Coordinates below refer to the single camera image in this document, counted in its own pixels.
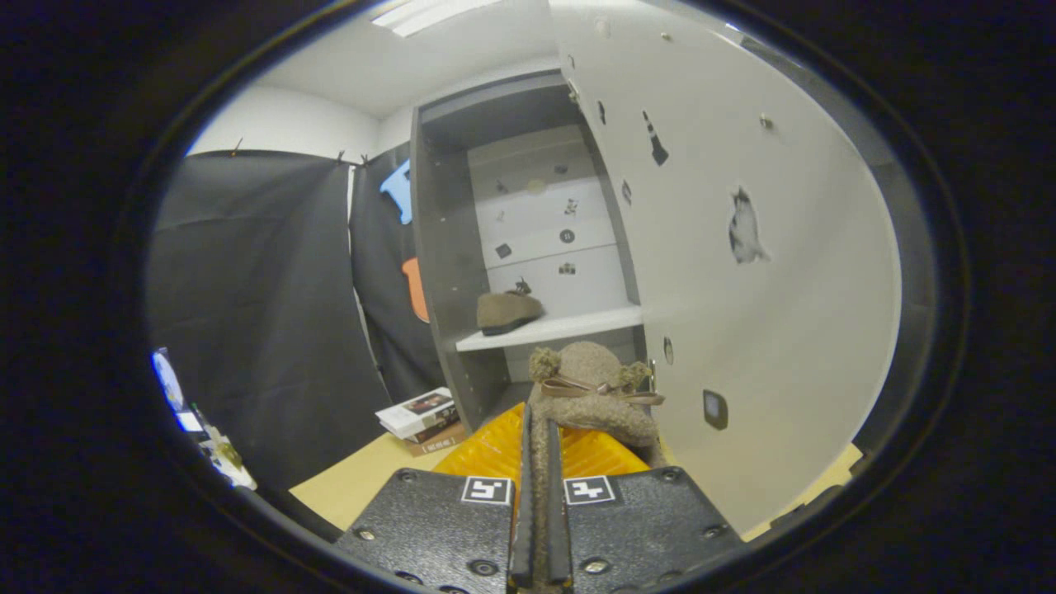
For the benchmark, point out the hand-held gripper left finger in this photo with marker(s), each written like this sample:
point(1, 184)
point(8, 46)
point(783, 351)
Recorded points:
point(521, 544)

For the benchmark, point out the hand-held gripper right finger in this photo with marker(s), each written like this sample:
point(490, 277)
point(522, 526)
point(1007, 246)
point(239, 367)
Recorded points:
point(558, 536)

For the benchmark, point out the brown shoe with bow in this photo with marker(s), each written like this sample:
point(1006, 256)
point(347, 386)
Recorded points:
point(505, 312)
point(590, 363)

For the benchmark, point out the light grey shoe cabinet door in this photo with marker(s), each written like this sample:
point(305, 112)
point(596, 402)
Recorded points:
point(784, 330)

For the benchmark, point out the grey shoe cabinet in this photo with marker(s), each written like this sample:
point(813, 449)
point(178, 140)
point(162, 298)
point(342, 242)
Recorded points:
point(445, 247)

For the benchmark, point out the white cabinet shelf board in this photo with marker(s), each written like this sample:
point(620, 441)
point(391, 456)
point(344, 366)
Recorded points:
point(569, 326)

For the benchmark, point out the brown book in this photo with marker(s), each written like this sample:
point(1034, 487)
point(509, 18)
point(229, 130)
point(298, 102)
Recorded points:
point(437, 441)

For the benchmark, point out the white book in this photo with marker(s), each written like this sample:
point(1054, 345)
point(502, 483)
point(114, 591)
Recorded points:
point(408, 412)

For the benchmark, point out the white clutter pile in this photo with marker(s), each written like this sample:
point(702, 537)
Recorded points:
point(227, 458)

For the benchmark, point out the black backdrop cloth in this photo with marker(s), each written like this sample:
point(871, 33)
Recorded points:
point(247, 289)

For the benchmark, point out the bright blue screen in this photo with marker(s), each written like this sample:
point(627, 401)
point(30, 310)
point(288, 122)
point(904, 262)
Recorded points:
point(167, 384)

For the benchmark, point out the long ceiling light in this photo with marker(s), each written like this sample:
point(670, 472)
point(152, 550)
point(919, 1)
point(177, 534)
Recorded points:
point(429, 12)

